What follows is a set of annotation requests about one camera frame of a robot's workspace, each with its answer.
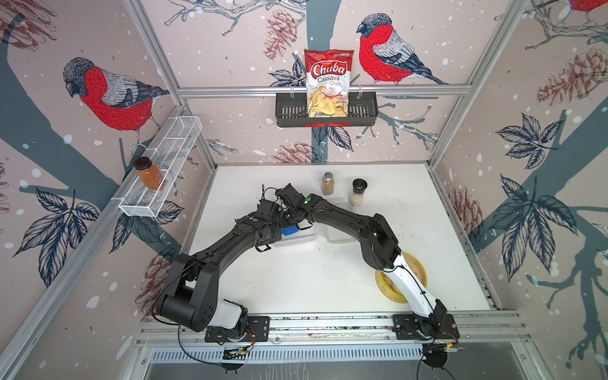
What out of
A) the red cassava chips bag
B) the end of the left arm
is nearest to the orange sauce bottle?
the end of the left arm

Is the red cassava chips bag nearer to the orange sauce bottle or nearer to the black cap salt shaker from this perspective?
the black cap salt shaker

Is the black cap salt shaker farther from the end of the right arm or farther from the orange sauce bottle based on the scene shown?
the orange sauce bottle

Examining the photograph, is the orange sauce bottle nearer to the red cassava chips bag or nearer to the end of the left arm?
the end of the left arm

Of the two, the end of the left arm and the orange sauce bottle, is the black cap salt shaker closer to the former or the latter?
the end of the left arm

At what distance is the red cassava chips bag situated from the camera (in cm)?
86

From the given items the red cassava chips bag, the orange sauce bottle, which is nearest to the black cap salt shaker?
the red cassava chips bag
